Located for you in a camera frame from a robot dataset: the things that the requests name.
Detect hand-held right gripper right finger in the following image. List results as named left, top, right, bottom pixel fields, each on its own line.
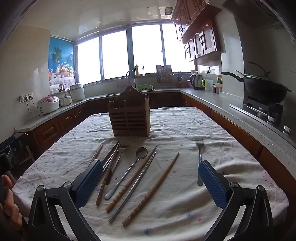
left=198, top=160, right=274, bottom=241

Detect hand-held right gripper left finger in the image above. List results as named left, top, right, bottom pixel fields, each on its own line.
left=28, top=159, right=104, bottom=241

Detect dark patterned wooden chopstick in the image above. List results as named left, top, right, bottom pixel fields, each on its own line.
left=95, top=142, right=121, bottom=206

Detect silver metal fork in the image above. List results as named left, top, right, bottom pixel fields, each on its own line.
left=195, top=141, right=205, bottom=186
left=105, top=144, right=130, bottom=186

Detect metal chopstick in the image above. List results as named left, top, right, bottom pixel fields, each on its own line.
left=102, top=141, right=120, bottom=172
left=108, top=152, right=157, bottom=223

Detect silver metal spoon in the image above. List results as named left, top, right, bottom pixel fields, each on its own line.
left=104, top=147, right=148, bottom=200

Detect wooden utensil holder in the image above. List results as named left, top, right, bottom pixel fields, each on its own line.
left=107, top=86, right=151, bottom=138

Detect person's left hand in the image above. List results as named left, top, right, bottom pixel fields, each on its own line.
left=0, top=175, right=23, bottom=224

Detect white speckled tablecloth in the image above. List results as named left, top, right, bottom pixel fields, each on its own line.
left=11, top=107, right=289, bottom=241

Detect wooden base cabinets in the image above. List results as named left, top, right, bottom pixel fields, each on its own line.
left=16, top=91, right=296, bottom=186

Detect red and white rice cooker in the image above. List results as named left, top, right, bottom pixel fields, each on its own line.
left=37, top=95, right=60, bottom=115

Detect grey kitchen countertop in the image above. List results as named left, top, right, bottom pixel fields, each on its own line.
left=15, top=88, right=296, bottom=176

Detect small white pot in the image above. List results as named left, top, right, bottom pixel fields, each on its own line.
left=59, top=94, right=73, bottom=107

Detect gas stove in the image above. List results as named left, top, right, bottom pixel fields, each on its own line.
left=229, top=95, right=296, bottom=137

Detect large white cooker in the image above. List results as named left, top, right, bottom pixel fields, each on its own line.
left=69, top=83, right=85, bottom=102

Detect steel electric kettle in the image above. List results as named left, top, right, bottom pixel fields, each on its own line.
left=190, top=72, right=205, bottom=90

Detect black wok with lid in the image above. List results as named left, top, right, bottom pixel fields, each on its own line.
left=221, top=61, right=292, bottom=104

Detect chrome kitchen faucet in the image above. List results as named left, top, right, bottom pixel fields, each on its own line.
left=125, top=70, right=138, bottom=88

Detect wooden knife block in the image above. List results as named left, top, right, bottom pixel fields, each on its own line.
left=156, top=64, right=172, bottom=84

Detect large kitchen window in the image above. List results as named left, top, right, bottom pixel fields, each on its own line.
left=74, top=23, right=199, bottom=86

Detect wooden upper cabinets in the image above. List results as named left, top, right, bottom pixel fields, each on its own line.
left=171, top=0, right=222, bottom=63

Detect range hood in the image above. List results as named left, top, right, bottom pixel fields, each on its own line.
left=222, top=0, right=285, bottom=26

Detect tropical beach wall poster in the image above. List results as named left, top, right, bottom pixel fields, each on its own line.
left=48, top=37, right=75, bottom=86

